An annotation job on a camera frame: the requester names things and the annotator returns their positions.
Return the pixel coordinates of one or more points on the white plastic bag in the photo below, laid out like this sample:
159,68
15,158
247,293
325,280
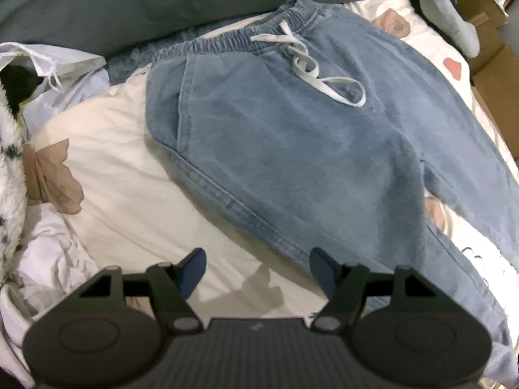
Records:
61,60

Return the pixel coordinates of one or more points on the small cardboard box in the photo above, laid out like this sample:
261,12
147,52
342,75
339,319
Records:
478,8

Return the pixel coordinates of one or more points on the flattened brown cardboard box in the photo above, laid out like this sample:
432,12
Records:
494,89

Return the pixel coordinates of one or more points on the white crumpled cloth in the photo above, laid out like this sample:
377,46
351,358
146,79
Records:
48,251

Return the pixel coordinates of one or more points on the dark grey pillow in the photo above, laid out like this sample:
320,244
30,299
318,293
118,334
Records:
162,0

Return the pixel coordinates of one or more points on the cream bear print blanket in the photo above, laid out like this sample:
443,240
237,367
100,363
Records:
121,170

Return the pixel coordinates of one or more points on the grey neck pillow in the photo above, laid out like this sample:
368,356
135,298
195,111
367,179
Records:
446,12

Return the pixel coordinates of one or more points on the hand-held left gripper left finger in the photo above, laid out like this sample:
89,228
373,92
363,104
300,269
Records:
192,271

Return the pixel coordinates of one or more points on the blue fluffy blanket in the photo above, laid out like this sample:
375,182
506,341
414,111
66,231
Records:
133,60

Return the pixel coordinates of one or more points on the blue denim pants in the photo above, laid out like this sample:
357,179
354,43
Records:
284,129

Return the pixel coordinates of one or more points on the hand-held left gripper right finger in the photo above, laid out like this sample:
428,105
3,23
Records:
324,271

